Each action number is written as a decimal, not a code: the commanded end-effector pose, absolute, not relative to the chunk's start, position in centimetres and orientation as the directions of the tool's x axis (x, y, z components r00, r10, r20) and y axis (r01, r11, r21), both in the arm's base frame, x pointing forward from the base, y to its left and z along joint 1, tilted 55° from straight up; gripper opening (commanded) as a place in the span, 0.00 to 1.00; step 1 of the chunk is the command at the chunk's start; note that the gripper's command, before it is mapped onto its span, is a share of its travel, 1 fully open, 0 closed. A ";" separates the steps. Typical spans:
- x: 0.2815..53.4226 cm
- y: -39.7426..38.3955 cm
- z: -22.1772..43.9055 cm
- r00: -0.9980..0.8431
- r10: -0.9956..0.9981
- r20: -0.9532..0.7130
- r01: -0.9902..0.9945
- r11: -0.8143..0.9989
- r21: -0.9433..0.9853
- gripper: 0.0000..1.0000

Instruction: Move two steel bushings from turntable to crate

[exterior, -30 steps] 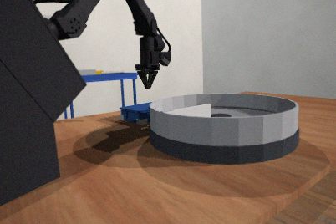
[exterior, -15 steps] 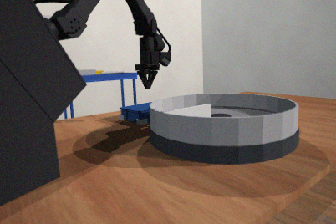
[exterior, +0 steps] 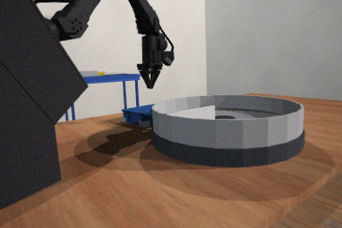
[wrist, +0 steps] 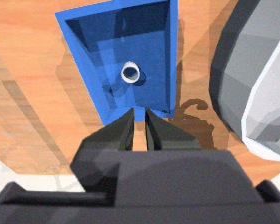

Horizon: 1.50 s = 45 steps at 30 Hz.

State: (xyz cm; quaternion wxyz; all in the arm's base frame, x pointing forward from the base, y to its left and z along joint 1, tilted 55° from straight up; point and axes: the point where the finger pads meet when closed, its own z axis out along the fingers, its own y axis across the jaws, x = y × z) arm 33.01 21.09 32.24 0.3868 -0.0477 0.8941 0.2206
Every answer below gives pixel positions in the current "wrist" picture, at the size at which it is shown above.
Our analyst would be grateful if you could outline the silver metal bushing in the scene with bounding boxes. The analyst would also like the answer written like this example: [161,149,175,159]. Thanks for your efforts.
[121,61,140,83]

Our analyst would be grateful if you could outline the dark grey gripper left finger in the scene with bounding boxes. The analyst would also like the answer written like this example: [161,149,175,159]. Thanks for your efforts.
[76,107,134,152]

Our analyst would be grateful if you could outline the grey round turntable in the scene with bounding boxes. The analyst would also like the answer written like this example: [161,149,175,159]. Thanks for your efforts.
[209,0,280,161]

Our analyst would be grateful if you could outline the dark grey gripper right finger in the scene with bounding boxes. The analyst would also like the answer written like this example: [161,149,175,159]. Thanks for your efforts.
[145,107,203,151]

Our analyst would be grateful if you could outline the blue open box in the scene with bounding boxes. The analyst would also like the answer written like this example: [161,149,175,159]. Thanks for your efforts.
[54,0,178,125]

